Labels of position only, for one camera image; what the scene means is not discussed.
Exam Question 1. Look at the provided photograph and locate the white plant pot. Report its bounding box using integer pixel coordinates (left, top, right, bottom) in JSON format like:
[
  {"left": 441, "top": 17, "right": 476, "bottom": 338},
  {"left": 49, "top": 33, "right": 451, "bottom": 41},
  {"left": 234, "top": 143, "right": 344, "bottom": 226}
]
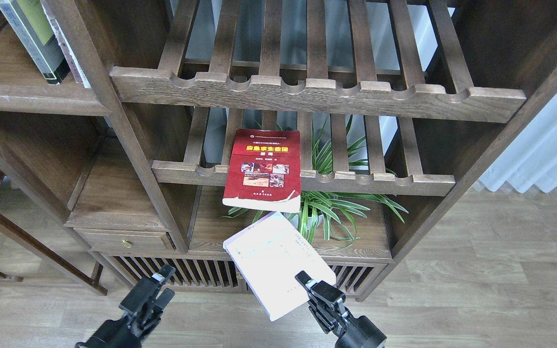
[{"left": 283, "top": 212, "right": 323, "bottom": 231}]

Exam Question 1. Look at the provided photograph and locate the red paperback book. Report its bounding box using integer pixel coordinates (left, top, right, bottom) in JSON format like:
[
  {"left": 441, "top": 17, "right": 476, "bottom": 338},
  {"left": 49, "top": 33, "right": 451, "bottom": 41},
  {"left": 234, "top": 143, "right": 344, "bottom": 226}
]
[{"left": 222, "top": 129, "right": 301, "bottom": 213}]

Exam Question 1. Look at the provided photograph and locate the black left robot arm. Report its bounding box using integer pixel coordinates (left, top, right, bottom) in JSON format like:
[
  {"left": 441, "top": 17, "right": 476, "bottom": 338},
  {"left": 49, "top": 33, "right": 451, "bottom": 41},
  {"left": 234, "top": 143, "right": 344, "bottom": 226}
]
[{"left": 75, "top": 264, "right": 175, "bottom": 348}]

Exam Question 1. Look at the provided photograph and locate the white cream paperback book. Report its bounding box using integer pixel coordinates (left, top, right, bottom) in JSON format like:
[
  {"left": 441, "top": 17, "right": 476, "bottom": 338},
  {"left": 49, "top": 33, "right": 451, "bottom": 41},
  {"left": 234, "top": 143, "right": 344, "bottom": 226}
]
[{"left": 223, "top": 212, "right": 337, "bottom": 321}]

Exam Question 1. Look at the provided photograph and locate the green and black book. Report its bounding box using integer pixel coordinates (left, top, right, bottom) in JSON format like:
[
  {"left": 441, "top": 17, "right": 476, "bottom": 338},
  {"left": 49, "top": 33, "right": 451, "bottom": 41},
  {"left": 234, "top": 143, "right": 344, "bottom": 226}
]
[{"left": 0, "top": 0, "right": 70, "bottom": 85}]

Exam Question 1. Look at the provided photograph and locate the brass drawer knob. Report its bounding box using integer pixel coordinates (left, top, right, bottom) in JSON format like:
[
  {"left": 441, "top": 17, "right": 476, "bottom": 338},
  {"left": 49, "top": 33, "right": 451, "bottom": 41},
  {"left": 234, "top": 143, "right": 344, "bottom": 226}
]
[{"left": 121, "top": 239, "right": 132, "bottom": 248}]

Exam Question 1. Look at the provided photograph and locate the dark wooden bookshelf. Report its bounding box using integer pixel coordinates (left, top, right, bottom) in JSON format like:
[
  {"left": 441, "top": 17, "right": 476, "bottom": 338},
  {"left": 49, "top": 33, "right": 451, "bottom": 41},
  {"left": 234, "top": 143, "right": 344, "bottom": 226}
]
[{"left": 0, "top": 0, "right": 557, "bottom": 301}]

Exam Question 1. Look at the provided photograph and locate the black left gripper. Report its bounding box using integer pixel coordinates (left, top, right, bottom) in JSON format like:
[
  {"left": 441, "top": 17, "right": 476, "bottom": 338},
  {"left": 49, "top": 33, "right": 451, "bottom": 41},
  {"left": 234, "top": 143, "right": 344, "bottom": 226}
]
[{"left": 83, "top": 264, "right": 176, "bottom": 348}]

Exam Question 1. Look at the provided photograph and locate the white curtain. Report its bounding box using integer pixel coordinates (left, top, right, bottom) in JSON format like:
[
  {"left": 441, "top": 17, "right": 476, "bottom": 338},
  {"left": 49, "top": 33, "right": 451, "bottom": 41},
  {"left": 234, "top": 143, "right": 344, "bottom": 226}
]
[{"left": 478, "top": 94, "right": 557, "bottom": 192}]

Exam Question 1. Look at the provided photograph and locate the white standing book on shelf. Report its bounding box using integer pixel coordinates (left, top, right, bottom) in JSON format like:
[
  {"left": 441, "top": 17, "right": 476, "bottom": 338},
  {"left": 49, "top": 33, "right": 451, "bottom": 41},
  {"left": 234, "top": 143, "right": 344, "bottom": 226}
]
[{"left": 40, "top": 0, "right": 91, "bottom": 88}]

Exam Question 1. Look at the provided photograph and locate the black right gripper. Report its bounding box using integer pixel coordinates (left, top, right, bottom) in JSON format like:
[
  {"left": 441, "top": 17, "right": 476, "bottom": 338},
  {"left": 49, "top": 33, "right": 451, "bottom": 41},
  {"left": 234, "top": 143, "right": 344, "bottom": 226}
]
[{"left": 295, "top": 271, "right": 386, "bottom": 348}]

